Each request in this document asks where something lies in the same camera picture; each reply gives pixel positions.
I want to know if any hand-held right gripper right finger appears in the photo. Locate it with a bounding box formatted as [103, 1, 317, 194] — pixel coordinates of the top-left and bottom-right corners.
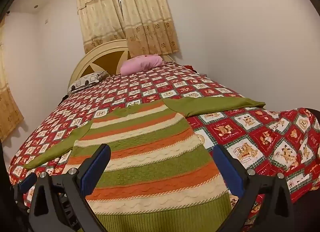
[212, 144, 294, 232]

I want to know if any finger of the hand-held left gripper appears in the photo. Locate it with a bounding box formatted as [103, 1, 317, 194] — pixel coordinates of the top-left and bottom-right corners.
[10, 172, 38, 212]

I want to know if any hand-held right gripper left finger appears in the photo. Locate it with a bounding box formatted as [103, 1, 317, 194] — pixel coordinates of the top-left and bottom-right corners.
[28, 144, 111, 232]

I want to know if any green orange cream striped sweater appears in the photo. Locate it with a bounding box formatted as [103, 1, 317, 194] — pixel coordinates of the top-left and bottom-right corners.
[24, 97, 266, 232]

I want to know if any beige floral curtain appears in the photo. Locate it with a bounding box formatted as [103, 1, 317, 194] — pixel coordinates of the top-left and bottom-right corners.
[0, 19, 25, 142]
[76, 0, 127, 54]
[117, 0, 180, 56]

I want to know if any white patterned pillow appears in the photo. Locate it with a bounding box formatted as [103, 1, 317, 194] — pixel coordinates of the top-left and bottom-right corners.
[68, 70, 110, 94]

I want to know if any red printed bear blanket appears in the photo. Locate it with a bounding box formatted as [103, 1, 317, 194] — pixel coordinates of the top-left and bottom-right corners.
[7, 60, 320, 222]

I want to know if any cream wooden headboard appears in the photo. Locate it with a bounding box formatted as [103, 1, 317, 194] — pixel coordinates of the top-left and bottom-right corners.
[68, 39, 175, 92]

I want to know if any pink pillow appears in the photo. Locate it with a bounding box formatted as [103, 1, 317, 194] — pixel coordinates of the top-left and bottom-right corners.
[120, 54, 165, 76]

